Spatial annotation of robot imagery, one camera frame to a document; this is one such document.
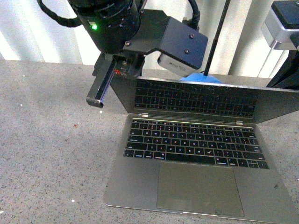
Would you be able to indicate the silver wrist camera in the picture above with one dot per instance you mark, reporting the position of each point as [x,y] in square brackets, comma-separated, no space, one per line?
[175,66]

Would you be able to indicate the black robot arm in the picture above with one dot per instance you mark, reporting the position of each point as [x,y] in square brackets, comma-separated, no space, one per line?
[84,9]

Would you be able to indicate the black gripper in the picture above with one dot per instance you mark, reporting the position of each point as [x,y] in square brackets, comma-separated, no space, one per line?
[130,36]

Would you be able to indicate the grey laptop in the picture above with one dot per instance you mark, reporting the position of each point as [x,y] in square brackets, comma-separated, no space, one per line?
[194,148]

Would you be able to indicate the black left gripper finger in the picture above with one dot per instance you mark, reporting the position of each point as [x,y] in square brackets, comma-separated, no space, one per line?
[103,72]

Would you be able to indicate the silver camera on mount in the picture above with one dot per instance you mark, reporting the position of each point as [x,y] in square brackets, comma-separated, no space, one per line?
[281,31]

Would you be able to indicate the blue desk lamp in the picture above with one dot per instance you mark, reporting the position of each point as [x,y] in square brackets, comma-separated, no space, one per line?
[205,77]

